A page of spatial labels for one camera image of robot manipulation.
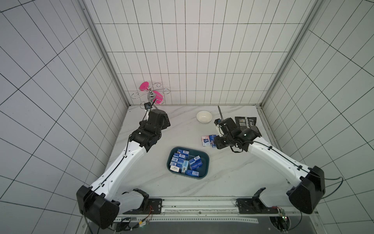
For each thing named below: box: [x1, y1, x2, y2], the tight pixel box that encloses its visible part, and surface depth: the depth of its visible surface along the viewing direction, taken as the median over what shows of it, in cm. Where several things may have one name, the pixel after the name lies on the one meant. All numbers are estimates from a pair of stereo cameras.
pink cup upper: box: [138, 81, 150, 92], surface depth 94 cm
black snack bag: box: [234, 116, 257, 132], surface depth 109 cm
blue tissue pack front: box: [186, 169, 200, 177], surface depth 81 cm
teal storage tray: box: [166, 146, 210, 180], surface depth 87 cm
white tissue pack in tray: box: [169, 165, 181, 173], surface depth 81 cm
